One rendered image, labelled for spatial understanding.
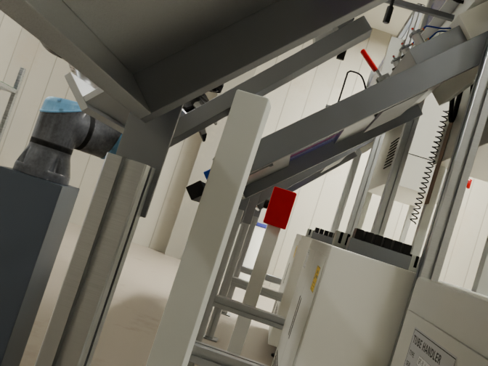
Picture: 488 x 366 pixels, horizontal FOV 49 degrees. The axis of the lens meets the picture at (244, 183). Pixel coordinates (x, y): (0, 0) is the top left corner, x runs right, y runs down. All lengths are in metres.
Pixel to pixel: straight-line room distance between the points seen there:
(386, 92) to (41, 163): 0.90
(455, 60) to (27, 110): 5.16
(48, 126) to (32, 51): 4.68
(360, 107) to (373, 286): 0.41
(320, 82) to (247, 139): 4.99
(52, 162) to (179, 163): 4.21
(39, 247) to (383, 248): 0.88
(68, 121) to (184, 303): 0.75
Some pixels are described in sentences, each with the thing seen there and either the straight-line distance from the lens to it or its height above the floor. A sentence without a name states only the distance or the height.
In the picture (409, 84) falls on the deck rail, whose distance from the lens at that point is 1.32.
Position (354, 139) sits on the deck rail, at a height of 1.00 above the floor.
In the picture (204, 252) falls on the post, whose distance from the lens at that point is 0.93.
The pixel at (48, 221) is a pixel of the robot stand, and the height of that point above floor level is 0.45.
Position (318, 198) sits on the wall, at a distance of 5.75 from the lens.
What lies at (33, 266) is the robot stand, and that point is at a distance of 1.51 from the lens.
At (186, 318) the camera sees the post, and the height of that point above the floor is 0.43.
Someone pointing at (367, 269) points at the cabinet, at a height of 0.59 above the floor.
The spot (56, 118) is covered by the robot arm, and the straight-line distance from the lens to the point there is 1.53.
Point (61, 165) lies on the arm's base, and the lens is 1.54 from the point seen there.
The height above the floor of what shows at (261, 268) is 0.43.
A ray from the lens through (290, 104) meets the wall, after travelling 5.80.
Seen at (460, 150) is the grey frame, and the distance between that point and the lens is 1.28.
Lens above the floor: 0.62
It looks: 3 degrees up
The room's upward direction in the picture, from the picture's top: 18 degrees clockwise
